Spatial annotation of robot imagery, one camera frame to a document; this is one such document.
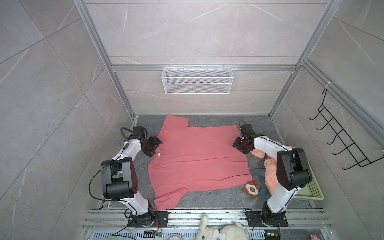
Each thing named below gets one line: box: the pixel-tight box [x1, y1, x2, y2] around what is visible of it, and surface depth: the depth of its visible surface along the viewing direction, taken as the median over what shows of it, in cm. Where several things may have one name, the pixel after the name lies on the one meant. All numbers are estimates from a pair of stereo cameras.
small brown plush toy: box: [243, 180, 261, 200], surface depth 83 cm
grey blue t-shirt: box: [252, 168, 272, 199], surface depth 85 cm
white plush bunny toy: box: [195, 214, 250, 240], surface depth 64 cm
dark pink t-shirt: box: [148, 115, 253, 211], surface depth 94 cm
